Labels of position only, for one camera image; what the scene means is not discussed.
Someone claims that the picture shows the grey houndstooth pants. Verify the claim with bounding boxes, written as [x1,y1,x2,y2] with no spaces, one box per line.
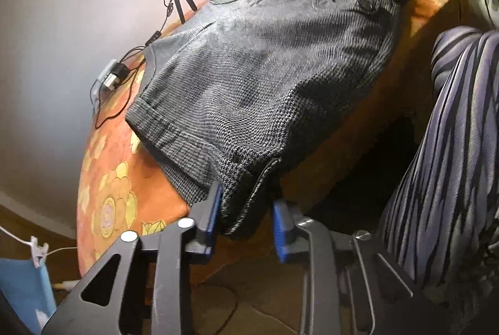
[125,0,400,238]

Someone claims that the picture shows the orange floral bed cover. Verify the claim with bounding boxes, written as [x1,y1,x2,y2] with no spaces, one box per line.
[77,0,468,273]

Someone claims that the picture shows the purple striped trousers leg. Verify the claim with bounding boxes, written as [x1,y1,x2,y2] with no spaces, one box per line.
[377,26,498,334]

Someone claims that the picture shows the white clip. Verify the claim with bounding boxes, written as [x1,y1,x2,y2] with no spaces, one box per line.
[30,236,49,268]

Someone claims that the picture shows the blue cloth bag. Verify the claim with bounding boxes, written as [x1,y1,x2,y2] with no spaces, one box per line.
[1,258,57,334]

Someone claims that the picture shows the white power adapter box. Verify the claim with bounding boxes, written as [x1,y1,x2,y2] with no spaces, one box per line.
[90,60,129,111]

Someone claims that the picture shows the white cable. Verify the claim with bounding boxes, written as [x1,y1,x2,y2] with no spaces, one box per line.
[0,225,81,291]

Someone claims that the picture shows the black cable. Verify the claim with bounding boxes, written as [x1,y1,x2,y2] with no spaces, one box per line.
[91,0,174,129]

